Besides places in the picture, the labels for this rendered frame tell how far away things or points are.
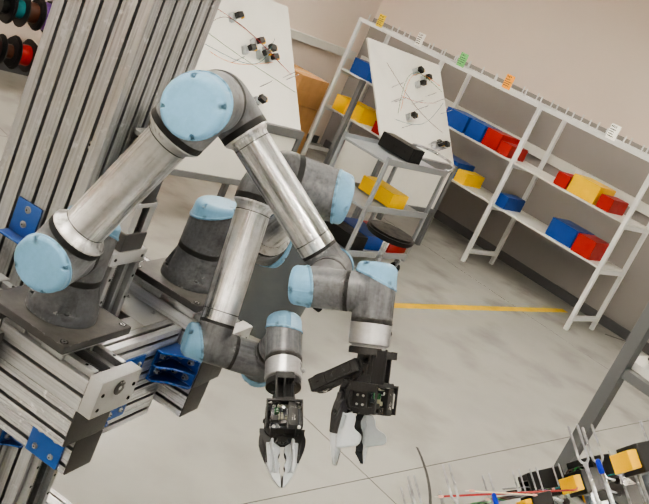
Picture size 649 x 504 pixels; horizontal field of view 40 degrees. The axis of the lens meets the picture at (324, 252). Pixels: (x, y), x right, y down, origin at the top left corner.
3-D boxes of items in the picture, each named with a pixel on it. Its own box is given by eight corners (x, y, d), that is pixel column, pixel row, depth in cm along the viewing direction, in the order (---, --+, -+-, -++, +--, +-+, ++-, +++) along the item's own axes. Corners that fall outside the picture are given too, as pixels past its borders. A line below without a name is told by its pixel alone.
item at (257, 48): (262, 233, 703) (346, 36, 658) (141, 219, 615) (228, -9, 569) (211, 192, 747) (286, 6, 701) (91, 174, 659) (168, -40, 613)
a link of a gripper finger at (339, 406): (332, 430, 153) (347, 383, 156) (325, 429, 154) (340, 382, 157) (345, 439, 157) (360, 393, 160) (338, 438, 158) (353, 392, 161)
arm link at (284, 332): (292, 331, 191) (309, 312, 185) (292, 377, 184) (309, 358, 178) (258, 323, 188) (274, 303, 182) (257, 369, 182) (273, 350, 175)
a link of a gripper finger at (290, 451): (283, 477, 162) (283, 430, 167) (281, 489, 166) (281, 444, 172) (300, 477, 162) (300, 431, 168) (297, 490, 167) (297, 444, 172)
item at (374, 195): (336, 273, 689) (395, 147, 659) (294, 242, 717) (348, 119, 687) (407, 275, 765) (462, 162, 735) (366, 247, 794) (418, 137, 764)
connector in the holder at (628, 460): (642, 467, 120) (636, 448, 121) (633, 469, 120) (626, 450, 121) (624, 472, 123) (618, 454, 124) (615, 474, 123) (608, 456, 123)
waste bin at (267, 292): (216, 323, 508) (257, 227, 490) (231, 298, 552) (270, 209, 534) (289, 356, 509) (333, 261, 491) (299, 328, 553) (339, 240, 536)
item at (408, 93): (419, 245, 883) (494, 92, 837) (346, 238, 792) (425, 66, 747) (369, 212, 925) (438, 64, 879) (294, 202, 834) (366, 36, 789)
